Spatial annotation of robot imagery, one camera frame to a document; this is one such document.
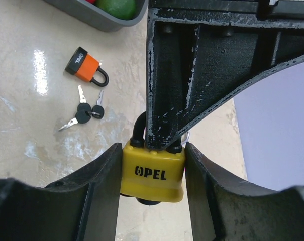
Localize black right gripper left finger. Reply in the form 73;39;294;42
0;143;122;240

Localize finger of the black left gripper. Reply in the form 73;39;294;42
145;1;304;150

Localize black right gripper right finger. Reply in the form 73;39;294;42
185;143;304;240

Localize yellow padlock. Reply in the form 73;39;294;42
120;112;185;206

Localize black head key set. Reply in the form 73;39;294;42
59;85;105;131

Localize orange padlock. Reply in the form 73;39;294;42
65;47;109;87

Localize yellow padlock key set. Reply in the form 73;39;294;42
181;131;190;145

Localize green lime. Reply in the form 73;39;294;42
95;0;136;20

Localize dark grey fruit tray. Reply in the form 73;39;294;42
45;0;148;32

